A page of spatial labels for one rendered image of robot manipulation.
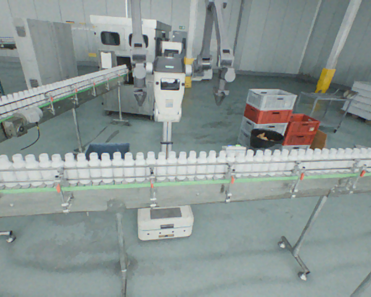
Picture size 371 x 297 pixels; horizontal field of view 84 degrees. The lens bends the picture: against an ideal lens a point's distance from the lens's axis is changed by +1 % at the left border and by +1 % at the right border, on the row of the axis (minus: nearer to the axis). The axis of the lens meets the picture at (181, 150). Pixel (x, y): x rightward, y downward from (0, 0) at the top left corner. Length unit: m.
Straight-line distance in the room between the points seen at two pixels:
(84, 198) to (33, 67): 5.92
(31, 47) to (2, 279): 5.56
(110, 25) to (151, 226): 3.96
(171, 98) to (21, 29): 5.66
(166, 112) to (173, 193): 0.68
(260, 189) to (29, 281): 1.86
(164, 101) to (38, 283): 1.69
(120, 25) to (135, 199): 3.96
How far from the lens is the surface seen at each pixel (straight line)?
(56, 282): 2.13
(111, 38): 4.89
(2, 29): 14.59
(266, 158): 1.36
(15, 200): 1.38
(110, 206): 1.27
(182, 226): 2.07
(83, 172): 1.19
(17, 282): 2.25
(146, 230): 2.05
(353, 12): 11.26
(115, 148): 1.77
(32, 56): 6.89
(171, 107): 1.64
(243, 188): 1.37
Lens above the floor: 1.73
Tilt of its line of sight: 28 degrees down
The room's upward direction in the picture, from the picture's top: 5 degrees clockwise
